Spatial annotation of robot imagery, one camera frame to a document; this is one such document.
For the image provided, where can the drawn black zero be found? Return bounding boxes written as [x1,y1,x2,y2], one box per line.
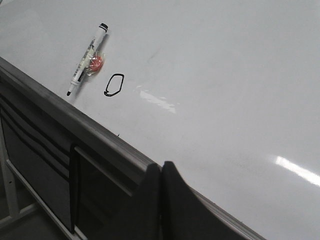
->
[103,73,125,97]

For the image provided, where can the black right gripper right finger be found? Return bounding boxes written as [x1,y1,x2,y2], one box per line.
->
[160,161,244,240]

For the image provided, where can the dark cabinet panel with rail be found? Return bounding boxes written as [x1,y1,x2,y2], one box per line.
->
[0,65,149,234]

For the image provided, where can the white whiteboard with grey frame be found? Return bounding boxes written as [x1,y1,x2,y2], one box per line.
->
[0,0,320,240]

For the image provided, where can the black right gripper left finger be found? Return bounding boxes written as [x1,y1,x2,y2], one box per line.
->
[99,163,161,240]

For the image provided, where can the white stand leg frame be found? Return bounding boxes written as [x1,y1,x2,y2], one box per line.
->
[0,125,38,230]

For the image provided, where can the black whiteboard marker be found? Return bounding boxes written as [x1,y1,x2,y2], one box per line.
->
[66,23,108,96]

